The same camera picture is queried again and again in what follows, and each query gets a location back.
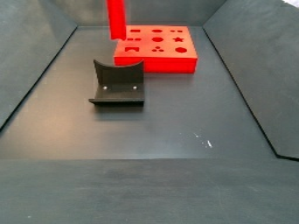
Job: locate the black curved holder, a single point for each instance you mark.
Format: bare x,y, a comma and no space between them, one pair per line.
120,84

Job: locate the red arch peg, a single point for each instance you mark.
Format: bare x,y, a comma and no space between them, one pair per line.
116,19

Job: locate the red shape sorter block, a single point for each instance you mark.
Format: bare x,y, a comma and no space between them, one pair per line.
163,46

